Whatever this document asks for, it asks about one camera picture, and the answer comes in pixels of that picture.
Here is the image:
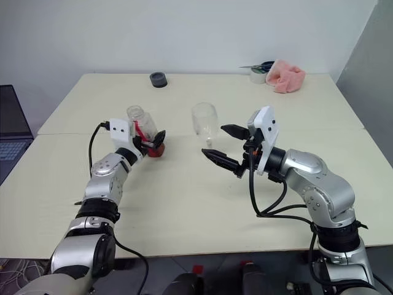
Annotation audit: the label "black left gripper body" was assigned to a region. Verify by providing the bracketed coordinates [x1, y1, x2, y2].
[133, 136, 155, 155]

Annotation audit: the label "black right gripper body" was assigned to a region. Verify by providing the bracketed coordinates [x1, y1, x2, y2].
[235, 134, 262, 180]

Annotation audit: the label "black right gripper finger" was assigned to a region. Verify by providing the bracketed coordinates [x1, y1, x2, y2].
[201, 148, 244, 176]
[220, 123, 252, 141]

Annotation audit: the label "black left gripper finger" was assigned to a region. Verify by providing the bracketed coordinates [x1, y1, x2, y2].
[151, 129, 167, 151]

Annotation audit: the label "clear plastic bottle red cap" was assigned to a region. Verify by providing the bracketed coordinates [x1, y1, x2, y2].
[126, 105, 167, 159]

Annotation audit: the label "clear wine glass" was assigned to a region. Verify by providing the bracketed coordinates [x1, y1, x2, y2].
[191, 102, 220, 148]

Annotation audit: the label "white tape roll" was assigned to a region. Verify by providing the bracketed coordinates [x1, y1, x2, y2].
[249, 67, 268, 85]

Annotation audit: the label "pink cloth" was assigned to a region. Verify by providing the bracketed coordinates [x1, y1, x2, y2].
[265, 59, 308, 95]

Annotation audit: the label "dark rounded shape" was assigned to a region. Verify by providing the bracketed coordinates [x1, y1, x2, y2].
[241, 264, 268, 295]
[161, 272, 205, 295]

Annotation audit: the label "dark laptop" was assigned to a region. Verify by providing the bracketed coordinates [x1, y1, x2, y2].
[0, 84, 34, 186]

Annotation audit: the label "small dark and white device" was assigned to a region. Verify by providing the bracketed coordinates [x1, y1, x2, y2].
[285, 281, 311, 295]

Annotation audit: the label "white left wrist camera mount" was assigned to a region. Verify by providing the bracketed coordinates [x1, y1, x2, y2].
[110, 118, 146, 161]

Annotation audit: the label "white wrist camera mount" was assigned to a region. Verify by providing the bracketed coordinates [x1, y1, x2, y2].
[246, 105, 281, 177]
[110, 118, 146, 161]

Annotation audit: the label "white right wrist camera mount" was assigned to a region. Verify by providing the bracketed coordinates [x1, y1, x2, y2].
[246, 105, 281, 177]

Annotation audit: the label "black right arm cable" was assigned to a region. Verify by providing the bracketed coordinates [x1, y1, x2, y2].
[247, 149, 327, 288]

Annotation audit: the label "blue handled scissors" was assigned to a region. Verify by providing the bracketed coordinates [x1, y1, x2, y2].
[239, 61, 276, 71]

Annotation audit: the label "tangled white cords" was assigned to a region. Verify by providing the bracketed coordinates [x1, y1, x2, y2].
[0, 258, 52, 291]

